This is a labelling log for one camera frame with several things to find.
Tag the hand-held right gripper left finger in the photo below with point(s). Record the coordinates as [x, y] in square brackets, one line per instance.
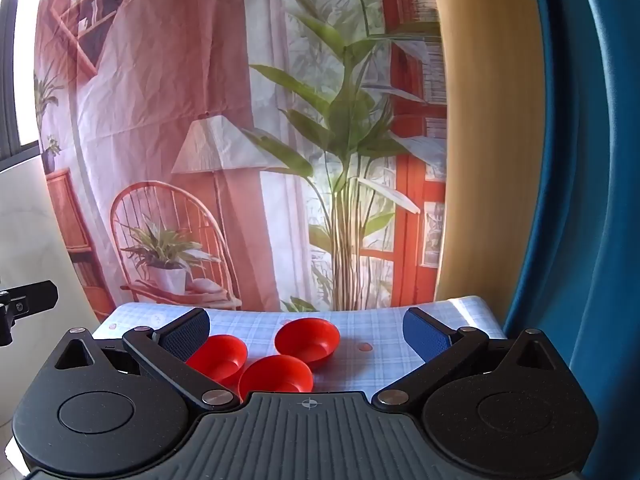
[187, 334]

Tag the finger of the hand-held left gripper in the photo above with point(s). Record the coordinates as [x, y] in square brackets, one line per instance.
[35, 297]

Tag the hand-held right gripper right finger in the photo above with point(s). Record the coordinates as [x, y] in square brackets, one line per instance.
[425, 335]

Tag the red plastic bowl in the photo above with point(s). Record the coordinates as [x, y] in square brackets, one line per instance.
[222, 355]
[275, 377]
[307, 337]

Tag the blue checked tablecloth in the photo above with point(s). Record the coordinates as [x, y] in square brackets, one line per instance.
[380, 320]

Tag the light wooden panel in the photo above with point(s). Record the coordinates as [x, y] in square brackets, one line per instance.
[490, 135]

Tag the blue curtain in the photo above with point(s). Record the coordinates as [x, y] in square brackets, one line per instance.
[590, 185]

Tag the printed wall cloth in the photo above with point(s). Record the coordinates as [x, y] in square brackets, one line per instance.
[200, 135]

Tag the dark window frame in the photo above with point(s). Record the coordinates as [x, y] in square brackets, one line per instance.
[11, 60]

